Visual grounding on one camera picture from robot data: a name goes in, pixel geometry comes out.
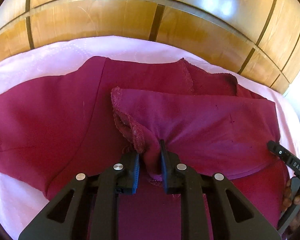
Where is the wooden panelled wardrobe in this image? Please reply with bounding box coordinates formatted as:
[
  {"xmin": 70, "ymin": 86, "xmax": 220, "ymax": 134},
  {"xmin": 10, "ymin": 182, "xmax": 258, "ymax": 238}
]
[{"xmin": 0, "ymin": 0, "xmax": 300, "ymax": 93}]

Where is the pink bed sheet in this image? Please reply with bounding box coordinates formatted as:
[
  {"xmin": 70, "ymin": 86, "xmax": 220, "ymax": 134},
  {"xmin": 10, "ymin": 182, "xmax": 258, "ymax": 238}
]
[{"xmin": 0, "ymin": 36, "xmax": 300, "ymax": 239}]

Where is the person's right hand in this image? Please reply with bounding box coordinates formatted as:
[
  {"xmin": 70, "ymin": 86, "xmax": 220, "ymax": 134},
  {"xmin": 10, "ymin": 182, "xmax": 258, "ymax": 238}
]
[{"xmin": 282, "ymin": 178, "xmax": 300, "ymax": 233}]

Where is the maroon cloth garment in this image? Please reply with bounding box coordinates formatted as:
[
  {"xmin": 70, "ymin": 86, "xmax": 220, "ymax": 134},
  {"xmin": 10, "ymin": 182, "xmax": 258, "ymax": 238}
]
[{"xmin": 0, "ymin": 56, "xmax": 288, "ymax": 239}]

